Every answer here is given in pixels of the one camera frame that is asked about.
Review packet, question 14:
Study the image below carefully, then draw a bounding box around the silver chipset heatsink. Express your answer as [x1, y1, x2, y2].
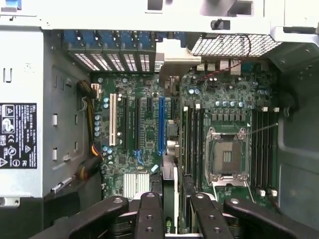
[123, 173, 150, 197]

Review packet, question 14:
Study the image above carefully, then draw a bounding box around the CPU socket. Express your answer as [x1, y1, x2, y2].
[204, 126, 251, 186]

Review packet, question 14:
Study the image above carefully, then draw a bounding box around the black RAM slot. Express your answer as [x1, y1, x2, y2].
[269, 107, 278, 197]
[189, 106, 195, 189]
[258, 108, 265, 197]
[195, 104, 200, 189]
[264, 107, 270, 196]
[252, 109, 259, 195]
[200, 108, 205, 189]

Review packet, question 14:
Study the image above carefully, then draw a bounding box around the green motherboard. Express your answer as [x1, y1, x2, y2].
[90, 58, 281, 220]

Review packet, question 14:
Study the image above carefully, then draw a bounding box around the long black expansion slot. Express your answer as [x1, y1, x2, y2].
[122, 96, 129, 150]
[136, 97, 142, 150]

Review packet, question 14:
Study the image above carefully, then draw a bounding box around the blue expansion slot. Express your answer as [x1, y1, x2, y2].
[159, 96, 166, 155]

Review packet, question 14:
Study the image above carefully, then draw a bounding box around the thin locking lever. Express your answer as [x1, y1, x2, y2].
[248, 122, 279, 136]

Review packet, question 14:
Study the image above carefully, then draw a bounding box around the white expansion slot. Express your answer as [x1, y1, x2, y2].
[109, 93, 117, 147]

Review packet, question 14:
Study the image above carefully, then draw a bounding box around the open PC case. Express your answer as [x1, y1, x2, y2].
[0, 0, 319, 239]

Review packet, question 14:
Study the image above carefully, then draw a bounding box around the perforated slot cover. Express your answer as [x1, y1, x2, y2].
[103, 51, 125, 73]
[65, 48, 97, 73]
[120, 51, 139, 73]
[138, 51, 152, 73]
[86, 49, 112, 73]

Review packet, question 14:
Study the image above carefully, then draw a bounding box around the blue card retention clip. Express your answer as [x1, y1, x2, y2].
[119, 29, 137, 48]
[101, 29, 117, 48]
[138, 29, 155, 48]
[82, 29, 99, 48]
[63, 29, 80, 48]

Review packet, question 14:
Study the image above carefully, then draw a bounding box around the silver power supply unit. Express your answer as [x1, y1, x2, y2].
[0, 24, 103, 200]

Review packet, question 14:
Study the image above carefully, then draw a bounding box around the black plastic latch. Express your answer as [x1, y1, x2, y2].
[210, 18, 231, 30]

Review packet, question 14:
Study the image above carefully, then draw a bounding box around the blue case latch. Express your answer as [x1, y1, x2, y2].
[0, 0, 20, 11]

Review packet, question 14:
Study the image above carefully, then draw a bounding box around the yellow black wire bundle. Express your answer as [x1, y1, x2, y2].
[76, 79, 103, 180]

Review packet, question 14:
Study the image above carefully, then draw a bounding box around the red black fan wire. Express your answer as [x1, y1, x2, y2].
[203, 34, 251, 80]

